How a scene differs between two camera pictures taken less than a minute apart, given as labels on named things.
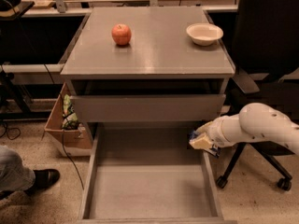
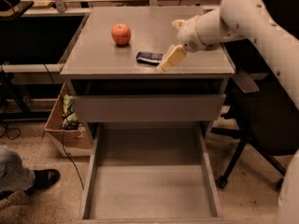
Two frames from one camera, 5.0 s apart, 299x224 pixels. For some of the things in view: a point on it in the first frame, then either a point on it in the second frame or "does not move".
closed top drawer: x=142 y=108 does not move
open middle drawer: x=146 y=173 does not move
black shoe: x=43 y=178 does not move
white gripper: x=215 y=131 → x=189 y=35
